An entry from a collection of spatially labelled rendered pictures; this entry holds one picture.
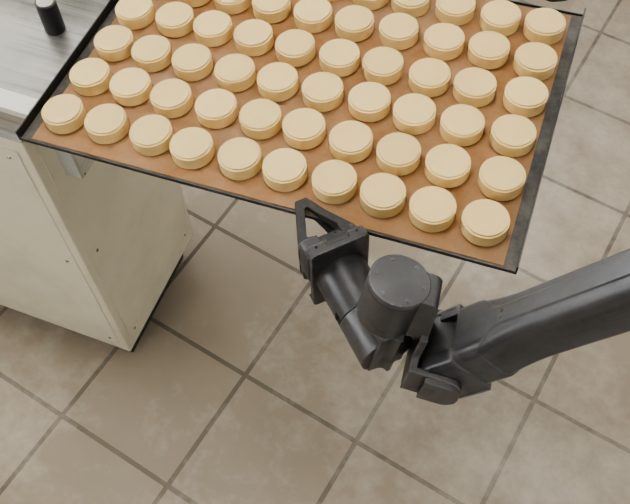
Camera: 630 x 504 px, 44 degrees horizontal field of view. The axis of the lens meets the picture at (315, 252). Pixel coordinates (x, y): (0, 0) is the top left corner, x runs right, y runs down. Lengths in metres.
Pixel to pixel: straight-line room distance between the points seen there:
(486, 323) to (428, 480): 1.08
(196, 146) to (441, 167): 0.28
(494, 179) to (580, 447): 1.10
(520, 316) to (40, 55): 0.86
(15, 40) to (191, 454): 0.95
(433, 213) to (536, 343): 0.20
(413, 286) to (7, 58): 0.81
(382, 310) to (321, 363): 1.15
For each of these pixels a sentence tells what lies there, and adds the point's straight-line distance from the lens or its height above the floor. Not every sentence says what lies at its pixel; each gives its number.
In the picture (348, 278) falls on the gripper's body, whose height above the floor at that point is 1.02.
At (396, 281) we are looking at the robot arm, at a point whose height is 1.09.
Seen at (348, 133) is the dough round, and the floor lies 1.02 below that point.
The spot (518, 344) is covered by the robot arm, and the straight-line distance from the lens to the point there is 0.71.
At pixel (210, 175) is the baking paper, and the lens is 0.89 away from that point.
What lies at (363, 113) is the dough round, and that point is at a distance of 0.91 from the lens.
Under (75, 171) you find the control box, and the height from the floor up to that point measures 0.72.
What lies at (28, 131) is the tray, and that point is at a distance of 1.00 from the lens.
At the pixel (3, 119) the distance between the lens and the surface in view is 1.17.
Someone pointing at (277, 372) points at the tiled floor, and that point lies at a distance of 1.83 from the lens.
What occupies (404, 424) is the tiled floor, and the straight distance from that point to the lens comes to 1.80.
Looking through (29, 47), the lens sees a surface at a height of 0.84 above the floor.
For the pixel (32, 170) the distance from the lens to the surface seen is 1.24.
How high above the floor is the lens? 1.70
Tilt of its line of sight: 60 degrees down
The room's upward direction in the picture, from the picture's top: straight up
